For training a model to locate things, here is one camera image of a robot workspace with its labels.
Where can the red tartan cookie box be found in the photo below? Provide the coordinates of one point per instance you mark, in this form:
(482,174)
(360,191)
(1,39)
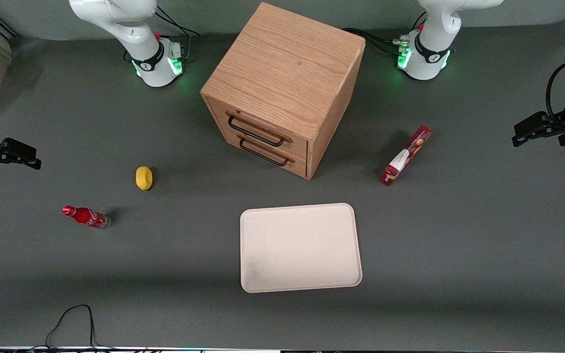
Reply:
(406,154)

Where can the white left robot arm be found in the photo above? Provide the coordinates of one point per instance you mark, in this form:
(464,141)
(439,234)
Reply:
(434,54)

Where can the cream rectangular tray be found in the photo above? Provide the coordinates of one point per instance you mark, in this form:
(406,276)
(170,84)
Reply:
(299,247)

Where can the red cola bottle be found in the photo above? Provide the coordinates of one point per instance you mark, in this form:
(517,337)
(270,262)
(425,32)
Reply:
(86,216)

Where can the yellow lemon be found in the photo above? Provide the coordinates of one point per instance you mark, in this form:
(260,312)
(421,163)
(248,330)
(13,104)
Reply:
(144,178)

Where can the wooden drawer front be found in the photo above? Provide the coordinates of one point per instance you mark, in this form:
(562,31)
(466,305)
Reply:
(297,144)
(298,166)

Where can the wooden drawer cabinet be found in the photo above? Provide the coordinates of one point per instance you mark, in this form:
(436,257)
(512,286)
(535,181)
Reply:
(282,63)

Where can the aluminium frame rail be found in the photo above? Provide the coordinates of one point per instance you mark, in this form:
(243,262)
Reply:
(0,25)

